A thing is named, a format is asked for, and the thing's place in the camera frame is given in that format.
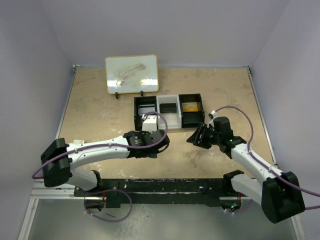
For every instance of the aluminium frame rail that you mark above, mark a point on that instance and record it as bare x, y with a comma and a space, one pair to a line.
39, 191

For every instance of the whiteboard with wooden frame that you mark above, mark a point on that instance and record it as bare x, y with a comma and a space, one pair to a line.
131, 74

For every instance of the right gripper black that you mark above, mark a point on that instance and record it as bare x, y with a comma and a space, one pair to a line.
195, 139

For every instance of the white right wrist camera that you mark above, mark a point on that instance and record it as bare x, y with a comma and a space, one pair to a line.
212, 115

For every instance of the white card in tray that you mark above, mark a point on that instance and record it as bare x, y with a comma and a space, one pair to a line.
145, 108

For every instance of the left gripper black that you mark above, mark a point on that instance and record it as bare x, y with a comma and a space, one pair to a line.
142, 133

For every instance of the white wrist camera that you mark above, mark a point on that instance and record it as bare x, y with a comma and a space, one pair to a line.
212, 115
149, 122

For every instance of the black card case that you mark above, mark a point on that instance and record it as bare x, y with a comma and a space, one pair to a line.
168, 108

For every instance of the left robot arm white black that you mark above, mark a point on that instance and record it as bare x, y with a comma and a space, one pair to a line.
62, 162

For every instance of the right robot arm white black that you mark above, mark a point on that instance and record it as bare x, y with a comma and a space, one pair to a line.
274, 190

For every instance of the white middle tray compartment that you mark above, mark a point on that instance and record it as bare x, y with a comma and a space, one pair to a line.
174, 120

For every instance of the black right tray compartment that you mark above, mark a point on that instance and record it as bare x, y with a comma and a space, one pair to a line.
192, 119

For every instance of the black tray compartment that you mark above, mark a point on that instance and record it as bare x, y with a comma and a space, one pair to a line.
192, 119
139, 101

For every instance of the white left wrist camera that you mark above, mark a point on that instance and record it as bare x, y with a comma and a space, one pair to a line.
149, 122

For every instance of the black left tray compartment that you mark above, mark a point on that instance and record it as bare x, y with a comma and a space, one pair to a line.
139, 101

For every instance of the gold card in tray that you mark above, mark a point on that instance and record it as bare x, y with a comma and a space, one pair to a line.
190, 107

